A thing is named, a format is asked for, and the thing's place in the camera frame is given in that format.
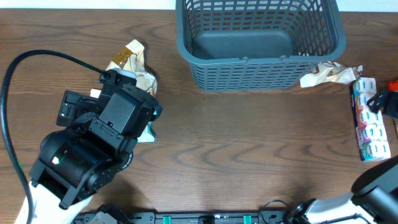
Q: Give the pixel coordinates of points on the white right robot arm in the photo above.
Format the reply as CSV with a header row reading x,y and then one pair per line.
x,y
373,199

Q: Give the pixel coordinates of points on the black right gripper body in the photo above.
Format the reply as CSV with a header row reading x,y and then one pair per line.
x,y
379,100

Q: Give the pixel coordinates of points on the red orange pasta packet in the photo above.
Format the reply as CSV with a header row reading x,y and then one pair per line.
x,y
393,86

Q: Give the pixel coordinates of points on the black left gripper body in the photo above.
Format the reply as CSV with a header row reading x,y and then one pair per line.
x,y
86,107

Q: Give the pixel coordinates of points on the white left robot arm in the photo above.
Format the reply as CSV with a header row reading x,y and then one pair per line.
x,y
96,142

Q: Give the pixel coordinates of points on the beige snack bag upper left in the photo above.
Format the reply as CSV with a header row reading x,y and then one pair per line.
x,y
131,58

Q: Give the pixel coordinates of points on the beige snack bag right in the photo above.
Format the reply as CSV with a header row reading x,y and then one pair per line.
x,y
330,72

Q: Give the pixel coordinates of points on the beige snack bag lower left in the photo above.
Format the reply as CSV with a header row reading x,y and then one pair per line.
x,y
95,93

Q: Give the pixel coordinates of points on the dark grey plastic basket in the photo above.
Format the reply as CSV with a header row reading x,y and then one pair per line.
x,y
233,45

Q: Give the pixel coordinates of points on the teal packet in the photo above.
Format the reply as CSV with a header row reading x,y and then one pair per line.
x,y
147,134

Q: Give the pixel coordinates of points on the beige snack bag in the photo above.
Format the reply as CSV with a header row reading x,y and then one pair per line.
x,y
131,58
330,72
95,93

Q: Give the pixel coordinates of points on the black rail base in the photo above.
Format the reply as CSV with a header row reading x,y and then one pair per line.
x,y
111,214

